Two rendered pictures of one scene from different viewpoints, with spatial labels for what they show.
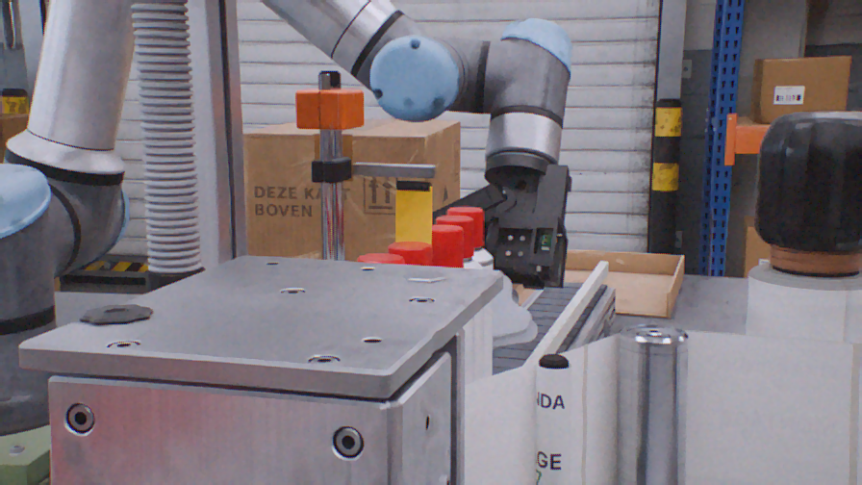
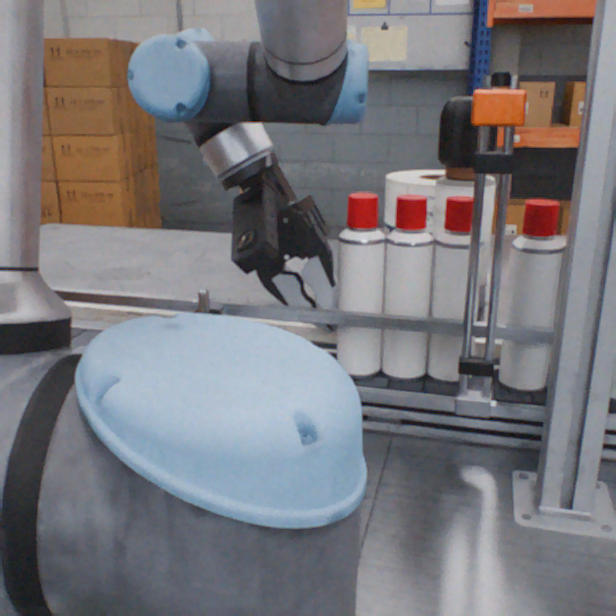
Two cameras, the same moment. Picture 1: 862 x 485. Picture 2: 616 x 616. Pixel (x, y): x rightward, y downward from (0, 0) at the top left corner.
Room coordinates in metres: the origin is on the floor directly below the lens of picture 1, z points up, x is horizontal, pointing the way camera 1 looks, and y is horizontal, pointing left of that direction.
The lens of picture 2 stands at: (1.04, 0.69, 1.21)
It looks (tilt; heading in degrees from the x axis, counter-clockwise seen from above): 19 degrees down; 267
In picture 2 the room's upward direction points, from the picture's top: straight up
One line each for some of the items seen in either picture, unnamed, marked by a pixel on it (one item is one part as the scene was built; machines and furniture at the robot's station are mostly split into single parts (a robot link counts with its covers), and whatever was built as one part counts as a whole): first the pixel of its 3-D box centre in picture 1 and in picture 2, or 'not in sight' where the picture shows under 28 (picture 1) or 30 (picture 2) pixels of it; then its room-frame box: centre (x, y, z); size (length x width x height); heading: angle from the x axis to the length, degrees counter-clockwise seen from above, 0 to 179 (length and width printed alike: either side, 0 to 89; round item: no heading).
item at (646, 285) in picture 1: (595, 279); not in sight; (1.74, -0.27, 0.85); 0.30 x 0.26 x 0.04; 163
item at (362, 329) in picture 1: (299, 308); not in sight; (0.35, 0.04, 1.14); 0.14 x 0.11 x 0.01; 163
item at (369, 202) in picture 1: (362, 219); not in sight; (1.51, 0.10, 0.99); 0.30 x 0.24 x 0.27; 170
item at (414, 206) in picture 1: (414, 217); not in sight; (0.84, 0.01, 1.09); 0.03 x 0.01 x 0.06; 73
